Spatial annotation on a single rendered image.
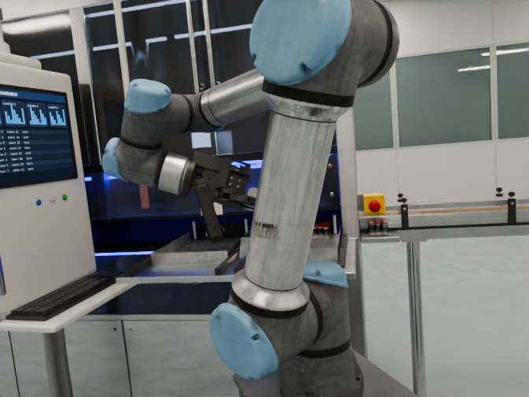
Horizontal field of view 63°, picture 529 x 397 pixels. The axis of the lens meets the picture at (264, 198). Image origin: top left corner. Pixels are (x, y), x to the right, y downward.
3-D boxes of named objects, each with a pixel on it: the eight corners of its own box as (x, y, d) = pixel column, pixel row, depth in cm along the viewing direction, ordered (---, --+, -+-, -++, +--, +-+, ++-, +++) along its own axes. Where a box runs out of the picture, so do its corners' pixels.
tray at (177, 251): (190, 240, 175) (189, 231, 174) (253, 237, 169) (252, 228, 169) (151, 264, 142) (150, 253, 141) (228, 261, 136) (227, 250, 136)
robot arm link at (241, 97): (419, -2, 62) (202, 91, 95) (383, -20, 54) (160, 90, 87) (432, 78, 63) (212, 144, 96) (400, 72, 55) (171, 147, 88)
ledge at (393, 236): (361, 235, 166) (360, 230, 166) (396, 233, 164) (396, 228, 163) (361, 243, 153) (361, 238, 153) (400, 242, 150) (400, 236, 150)
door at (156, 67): (104, 164, 171) (83, 8, 164) (216, 154, 161) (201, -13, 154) (103, 164, 170) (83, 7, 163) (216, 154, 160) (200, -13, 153)
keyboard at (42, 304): (96, 276, 161) (95, 269, 161) (128, 276, 157) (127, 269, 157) (5, 320, 123) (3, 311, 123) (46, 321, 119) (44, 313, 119)
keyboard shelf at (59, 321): (80, 280, 166) (79, 274, 166) (145, 281, 158) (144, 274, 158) (-27, 331, 124) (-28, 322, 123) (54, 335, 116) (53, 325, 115)
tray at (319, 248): (273, 236, 168) (272, 228, 167) (342, 234, 162) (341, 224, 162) (253, 261, 135) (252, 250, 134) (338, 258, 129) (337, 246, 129)
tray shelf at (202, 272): (179, 245, 176) (179, 240, 176) (356, 238, 161) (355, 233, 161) (116, 283, 130) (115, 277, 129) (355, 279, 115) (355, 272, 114)
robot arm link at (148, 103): (171, 79, 85) (161, 131, 89) (119, 75, 76) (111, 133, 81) (196, 93, 80) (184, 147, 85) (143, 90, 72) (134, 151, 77)
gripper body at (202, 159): (254, 165, 83) (192, 147, 82) (243, 208, 81) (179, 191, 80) (251, 172, 90) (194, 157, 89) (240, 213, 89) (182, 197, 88)
